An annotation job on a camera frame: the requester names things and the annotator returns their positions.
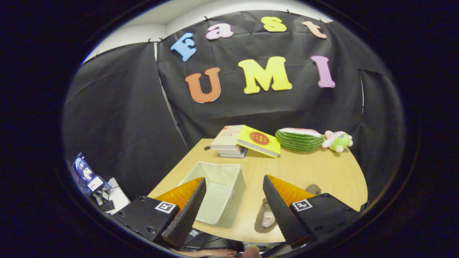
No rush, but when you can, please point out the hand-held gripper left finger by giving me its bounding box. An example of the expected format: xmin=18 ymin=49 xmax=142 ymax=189
xmin=112 ymin=177 xmax=208 ymax=250

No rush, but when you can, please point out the yellow book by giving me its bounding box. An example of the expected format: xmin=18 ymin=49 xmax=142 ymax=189
xmin=236 ymin=125 xmax=281 ymax=158

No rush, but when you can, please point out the black backdrop cloth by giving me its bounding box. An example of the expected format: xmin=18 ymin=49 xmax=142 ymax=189
xmin=62 ymin=10 xmax=406 ymax=215

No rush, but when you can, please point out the pale green storage box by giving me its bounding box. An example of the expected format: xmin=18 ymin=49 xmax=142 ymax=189
xmin=178 ymin=161 xmax=246 ymax=229

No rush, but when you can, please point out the blue printed box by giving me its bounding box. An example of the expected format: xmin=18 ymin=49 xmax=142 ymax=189
xmin=72 ymin=152 xmax=112 ymax=196

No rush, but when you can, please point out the watermelon slice plush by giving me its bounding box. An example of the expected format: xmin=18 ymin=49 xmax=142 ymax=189
xmin=275 ymin=128 xmax=325 ymax=152

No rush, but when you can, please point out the white book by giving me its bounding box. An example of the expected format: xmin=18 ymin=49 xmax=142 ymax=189
xmin=216 ymin=146 xmax=248 ymax=156

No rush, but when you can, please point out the green and pink plush toy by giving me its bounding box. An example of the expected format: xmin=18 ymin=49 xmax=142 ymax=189
xmin=322 ymin=130 xmax=354 ymax=153

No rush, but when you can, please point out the white side stand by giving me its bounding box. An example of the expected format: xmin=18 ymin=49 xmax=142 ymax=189
xmin=94 ymin=177 xmax=131 ymax=215

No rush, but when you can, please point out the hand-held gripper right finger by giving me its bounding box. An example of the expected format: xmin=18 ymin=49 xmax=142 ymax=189
xmin=262 ymin=175 xmax=361 ymax=250

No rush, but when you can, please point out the beige book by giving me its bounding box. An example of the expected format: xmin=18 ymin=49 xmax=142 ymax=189
xmin=210 ymin=125 xmax=245 ymax=151

